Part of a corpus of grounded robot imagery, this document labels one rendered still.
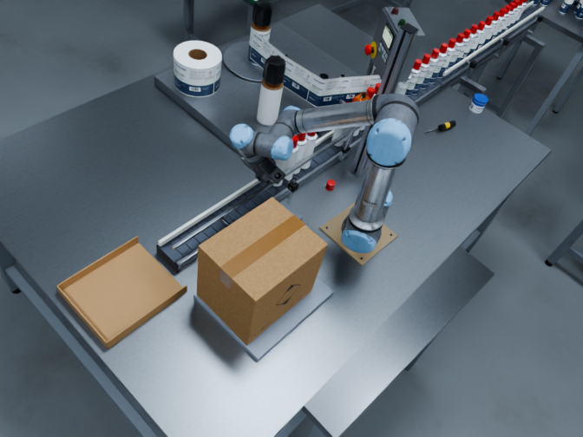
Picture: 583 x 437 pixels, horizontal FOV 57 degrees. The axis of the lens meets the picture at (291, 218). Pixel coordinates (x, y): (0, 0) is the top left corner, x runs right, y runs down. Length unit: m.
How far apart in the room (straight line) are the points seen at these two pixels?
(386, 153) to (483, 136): 1.26
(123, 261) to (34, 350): 0.96
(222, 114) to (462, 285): 1.18
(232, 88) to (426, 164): 0.92
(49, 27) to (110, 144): 2.33
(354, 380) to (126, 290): 0.77
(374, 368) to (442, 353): 1.15
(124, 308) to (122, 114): 0.92
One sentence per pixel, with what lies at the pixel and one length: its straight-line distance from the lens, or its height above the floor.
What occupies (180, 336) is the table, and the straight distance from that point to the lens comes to 1.71.
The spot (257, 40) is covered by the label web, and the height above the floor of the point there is 1.03.
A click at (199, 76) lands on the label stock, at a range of 2.31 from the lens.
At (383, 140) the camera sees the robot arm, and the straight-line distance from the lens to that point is 1.46.
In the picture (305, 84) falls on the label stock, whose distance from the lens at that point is 2.34.
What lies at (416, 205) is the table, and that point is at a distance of 2.21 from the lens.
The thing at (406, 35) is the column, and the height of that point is 1.48.
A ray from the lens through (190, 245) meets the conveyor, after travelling 1.83.
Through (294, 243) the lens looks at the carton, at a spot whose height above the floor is 1.12.
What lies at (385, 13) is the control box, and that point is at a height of 1.47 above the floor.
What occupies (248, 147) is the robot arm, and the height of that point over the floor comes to 1.21.
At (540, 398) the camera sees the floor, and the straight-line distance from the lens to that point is 3.02.
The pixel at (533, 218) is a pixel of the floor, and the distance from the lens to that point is 3.74.
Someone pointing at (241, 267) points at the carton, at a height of 1.12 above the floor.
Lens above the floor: 2.37
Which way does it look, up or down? 50 degrees down
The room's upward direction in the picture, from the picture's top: 14 degrees clockwise
